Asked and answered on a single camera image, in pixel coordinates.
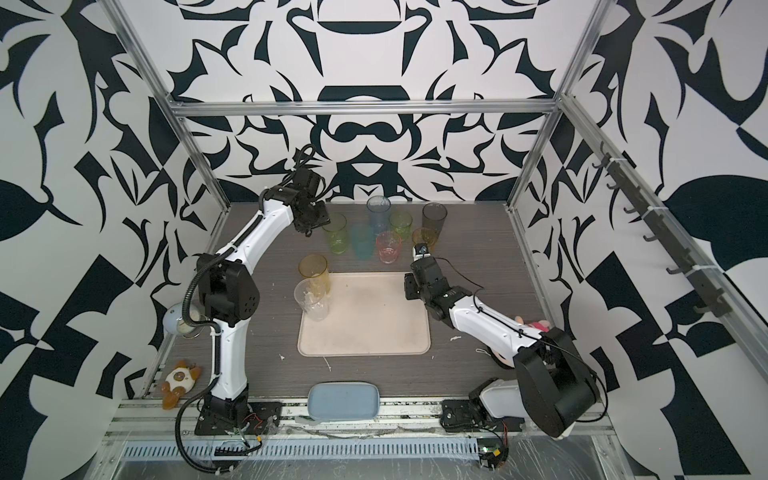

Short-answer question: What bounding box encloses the black wall hook rack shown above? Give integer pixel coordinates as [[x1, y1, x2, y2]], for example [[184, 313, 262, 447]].
[[594, 144, 733, 318]]

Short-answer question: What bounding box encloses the amber plastic cup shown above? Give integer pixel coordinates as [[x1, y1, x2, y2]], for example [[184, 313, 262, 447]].
[[298, 253, 331, 294]]

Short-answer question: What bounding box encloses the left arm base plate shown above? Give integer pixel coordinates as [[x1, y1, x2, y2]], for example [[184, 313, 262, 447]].
[[194, 399, 283, 436]]

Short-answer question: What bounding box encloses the left black corrugated cable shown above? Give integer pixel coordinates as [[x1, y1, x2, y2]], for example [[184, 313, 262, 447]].
[[173, 143, 319, 475]]

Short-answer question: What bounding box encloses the pink plastic cup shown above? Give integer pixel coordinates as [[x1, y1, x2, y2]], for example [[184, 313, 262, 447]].
[[375, 231, 402, 265]]

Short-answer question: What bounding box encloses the grey smoked plastic cup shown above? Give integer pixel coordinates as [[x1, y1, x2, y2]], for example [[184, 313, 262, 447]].
[[421, 202, 448, 241]]

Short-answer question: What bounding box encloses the beige plastic tray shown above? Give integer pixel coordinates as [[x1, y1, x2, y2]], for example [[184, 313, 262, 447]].
[[297, 272, 431, 357]]

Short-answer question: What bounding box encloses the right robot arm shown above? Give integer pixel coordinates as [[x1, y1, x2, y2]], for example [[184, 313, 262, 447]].
[[404, 254, 600, 438]]

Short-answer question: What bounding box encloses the yellow plastic cup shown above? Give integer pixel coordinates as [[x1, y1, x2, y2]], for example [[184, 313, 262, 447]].
[[411, 227, 439, 254]]

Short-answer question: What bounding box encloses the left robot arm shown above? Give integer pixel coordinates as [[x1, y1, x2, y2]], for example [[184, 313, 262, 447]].
[[182, 167, 330, 401]]

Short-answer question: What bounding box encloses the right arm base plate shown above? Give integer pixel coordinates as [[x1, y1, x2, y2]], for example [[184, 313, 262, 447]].
[[439, 399, 525, 433]]

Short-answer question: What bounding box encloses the white slotted cable duct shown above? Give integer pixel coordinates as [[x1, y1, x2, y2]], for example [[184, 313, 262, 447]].
[[119, 436, 481, 462]]

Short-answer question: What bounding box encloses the white brown plush toy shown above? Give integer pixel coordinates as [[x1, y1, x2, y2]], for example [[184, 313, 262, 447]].
[[160, 359, 202, 410]]

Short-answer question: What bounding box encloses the blue clear plastic cup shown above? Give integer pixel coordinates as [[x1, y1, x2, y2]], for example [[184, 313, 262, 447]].
[[366, 195, 391, 236]]

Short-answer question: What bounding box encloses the blue grey oval dish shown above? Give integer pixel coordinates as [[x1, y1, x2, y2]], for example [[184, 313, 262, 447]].
[[307, 382, 380, 422]]

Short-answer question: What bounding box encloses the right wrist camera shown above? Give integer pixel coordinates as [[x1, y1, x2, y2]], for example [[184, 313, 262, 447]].
[[413, 242, 432, 261]]

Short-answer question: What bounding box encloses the small green plastic cup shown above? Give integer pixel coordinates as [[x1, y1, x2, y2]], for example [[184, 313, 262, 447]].
[[389, 209, 413, 242]]

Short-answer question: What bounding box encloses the white mug gold handle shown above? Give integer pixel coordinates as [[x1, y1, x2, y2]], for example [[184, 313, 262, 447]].
[[163, 300, 203, 339]]

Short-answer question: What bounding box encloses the teal frosted plastic cup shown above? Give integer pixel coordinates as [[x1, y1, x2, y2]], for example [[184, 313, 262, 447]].
[[349, 223, 375, 260]]

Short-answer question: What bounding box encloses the cartoon face plush toy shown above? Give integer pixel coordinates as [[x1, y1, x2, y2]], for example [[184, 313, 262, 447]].
[[508, 316, 550, 368]]

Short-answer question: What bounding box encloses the tall green plastic cup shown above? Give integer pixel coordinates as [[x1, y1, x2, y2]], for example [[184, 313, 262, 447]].
[[322, 213, 349, 255]]

